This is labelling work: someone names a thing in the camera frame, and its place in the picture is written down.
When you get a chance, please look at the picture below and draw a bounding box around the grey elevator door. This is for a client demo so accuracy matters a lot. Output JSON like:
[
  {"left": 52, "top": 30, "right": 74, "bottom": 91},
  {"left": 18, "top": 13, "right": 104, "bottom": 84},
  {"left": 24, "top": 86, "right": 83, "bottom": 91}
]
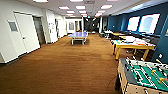
[{"left": 32, "top": 16, "right": 46, "bottom": 46}]

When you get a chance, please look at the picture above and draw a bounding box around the bright room window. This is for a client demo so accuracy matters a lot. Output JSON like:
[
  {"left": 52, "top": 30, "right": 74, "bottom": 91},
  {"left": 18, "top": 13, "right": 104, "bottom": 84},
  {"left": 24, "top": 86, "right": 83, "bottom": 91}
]
[
  {"left": 138, "top": 13, "right": 161, "bottom": 35},
  {"left": 126, "top": 15, "right": 141, "bottom": 33}
]

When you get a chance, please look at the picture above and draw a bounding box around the small wall sign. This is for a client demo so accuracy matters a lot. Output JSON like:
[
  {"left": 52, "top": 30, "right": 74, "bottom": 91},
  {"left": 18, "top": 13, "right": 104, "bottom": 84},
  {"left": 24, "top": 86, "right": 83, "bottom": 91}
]
[{"left": 7, "top": 20, "right": 19, "bottom": 33}]

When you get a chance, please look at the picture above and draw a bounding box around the white table with dishes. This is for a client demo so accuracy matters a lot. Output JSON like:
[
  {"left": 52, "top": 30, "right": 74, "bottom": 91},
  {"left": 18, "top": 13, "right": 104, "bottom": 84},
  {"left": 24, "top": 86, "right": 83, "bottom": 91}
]
[{"left": 111, "top": 38, "right": 157, "bottom": 61}]

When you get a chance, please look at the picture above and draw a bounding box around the dark bench sofa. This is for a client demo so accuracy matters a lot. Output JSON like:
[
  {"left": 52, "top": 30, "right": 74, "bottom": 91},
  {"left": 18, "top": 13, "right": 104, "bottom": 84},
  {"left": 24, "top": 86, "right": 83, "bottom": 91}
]
[{"left": 126, "top": 30, "right": 168, "bottom": 46}]

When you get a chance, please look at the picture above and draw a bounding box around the white double door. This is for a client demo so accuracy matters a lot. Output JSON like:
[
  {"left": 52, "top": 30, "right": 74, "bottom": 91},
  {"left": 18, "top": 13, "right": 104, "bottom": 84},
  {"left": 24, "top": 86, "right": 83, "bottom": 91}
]
[{"left": 13, "top": 12, "right": 41, "bottom": 55}]

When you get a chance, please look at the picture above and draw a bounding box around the white wall socket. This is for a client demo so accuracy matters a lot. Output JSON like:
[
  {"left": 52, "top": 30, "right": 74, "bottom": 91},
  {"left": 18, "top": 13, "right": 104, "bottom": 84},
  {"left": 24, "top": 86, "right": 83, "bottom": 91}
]
[{"left": 158, "top": 53, "right": 164, "bottom": 60}]

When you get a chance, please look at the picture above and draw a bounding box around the foosball gaming table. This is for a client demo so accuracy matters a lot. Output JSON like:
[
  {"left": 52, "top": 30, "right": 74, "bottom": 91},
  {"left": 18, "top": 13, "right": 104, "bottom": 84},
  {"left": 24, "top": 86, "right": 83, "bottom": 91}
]
[{"left": 115, "top": 56, "right": 168, "bottom": 94}]

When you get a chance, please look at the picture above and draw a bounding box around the long wooden table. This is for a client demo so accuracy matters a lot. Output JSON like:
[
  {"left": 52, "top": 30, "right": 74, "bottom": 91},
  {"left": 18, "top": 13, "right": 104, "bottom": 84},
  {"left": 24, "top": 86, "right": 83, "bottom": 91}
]
[
  {"left": 120, "top": 34, "right": 150, "bottom": 43},
  {"left": 109, "top": 31, "right": 128, "bottom": 39}
]

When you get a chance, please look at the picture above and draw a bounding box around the small white table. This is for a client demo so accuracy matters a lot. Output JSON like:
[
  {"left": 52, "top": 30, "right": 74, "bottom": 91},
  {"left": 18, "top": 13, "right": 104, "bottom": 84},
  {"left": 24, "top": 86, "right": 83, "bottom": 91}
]
[{"left": 103, "top": 30, "right": 113, "bottom": 39}]

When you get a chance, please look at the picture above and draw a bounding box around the white square pillar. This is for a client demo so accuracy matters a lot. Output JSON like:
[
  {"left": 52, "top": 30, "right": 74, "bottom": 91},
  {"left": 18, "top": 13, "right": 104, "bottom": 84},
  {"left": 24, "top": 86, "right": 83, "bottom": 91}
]
[{"left": 98, "top": 16, "right": 104, "bottom": 34}]

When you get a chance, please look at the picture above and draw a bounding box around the blue ping pong table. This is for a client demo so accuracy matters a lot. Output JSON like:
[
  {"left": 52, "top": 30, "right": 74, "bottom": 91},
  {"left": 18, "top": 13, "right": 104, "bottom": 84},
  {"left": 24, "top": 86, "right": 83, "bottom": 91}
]
[{"left": 67, "top": 31, "right": 90, "bottom": 46}]

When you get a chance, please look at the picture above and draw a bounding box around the dark trash can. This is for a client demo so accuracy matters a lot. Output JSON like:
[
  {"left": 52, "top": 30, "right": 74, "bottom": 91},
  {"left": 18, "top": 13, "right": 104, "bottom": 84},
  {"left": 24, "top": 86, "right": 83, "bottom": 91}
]
[{"left": 98, "top": 31, "right": 105, "bottom": 38}]

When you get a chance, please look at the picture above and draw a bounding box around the framed interior window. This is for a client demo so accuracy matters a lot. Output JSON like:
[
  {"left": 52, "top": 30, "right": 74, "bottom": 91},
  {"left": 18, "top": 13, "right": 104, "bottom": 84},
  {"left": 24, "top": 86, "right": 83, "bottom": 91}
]
[{"left": 68, "top": 21, "right": 75, "bottom": 31}]

